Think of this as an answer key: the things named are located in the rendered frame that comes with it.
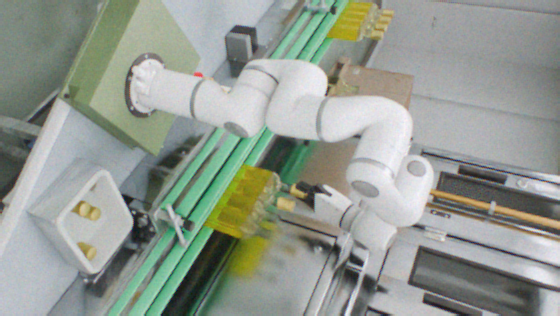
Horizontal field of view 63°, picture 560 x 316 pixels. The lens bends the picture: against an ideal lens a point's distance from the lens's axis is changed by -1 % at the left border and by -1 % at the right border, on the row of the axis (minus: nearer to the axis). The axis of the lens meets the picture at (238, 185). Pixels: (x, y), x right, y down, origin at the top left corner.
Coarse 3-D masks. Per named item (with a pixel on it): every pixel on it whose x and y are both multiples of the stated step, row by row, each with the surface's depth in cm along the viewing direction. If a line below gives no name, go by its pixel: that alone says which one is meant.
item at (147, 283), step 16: (336, 16) 187; (240, 160) 140; (160, 240) 124; (176, 240) 123; (160, 256) 121; (176, 256) 120; (144, 272) 118; (160, 272) 117; (128, 288) 115; (144, 288) 115; (160, 288) 115; (128, 304) 112; (144, 304) 112
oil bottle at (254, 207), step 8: (224, 192) 134; (232, 192) 133; (224, 200) 132; (232, 200) 131; (240, 200) 131; (248, 200) 131; (256, 200) 130; (232, 208) 130; (240, 208) 129; (248, 208) 129; (256, 208) 129; (256, 216) 128
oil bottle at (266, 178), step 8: (240, 168) 140; (248, 168) 139; (256, 168) 139; (240, 176) 138; (248, 176) 137; (256, 176) 136; (264, 176) 136; (272, 176) 136; (264, 184) 135; (272, 184) 134; (272, 192) 136
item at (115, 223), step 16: (96, 176) 101; (80, 192) 98; (96, 192) 112; (112, 192) 109; (64, 208) 96; (112, 208) 115; (64, 224) 106; (80, 224) 111; (96, 224) 116; (112, 224) 118; (128, 224) 117; (80, 240) 112; (96, 240) 115; (112, 240) 115; (80, 256) 103; (96, 256) 112; (96, 272) 110
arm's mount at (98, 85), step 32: (128, 0) 99; (160, 0) 103; (96, 32) 99; (128, 32) 97; (160, 32) 107; (96, 64) 96; (128, 64) 100; (192, 64) 123; (64, 96) 97; (96, 96) 94; (128, 96) 103; (128, 128) 107; (160, 128) 118
